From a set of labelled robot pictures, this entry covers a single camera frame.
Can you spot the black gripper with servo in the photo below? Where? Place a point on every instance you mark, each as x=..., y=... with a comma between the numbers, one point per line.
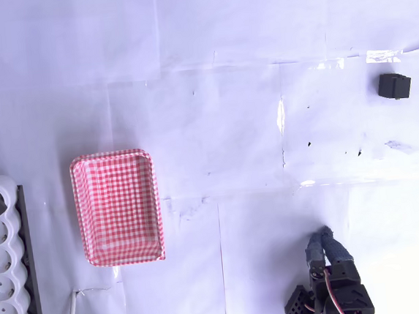
x=341, y=271

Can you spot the small black cube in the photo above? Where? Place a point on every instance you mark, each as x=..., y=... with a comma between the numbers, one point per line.
x=393, y=85

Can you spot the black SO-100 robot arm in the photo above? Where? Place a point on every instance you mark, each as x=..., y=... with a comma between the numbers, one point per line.
x=354, y=300

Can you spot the red checkered tray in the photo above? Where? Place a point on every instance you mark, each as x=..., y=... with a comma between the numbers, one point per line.
x=118, y=209

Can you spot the clear tape strip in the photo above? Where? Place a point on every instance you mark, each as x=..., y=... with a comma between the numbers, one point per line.
x=383, y=56

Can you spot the black metal rail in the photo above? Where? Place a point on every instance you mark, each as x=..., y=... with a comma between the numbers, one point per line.
x=31, y=268

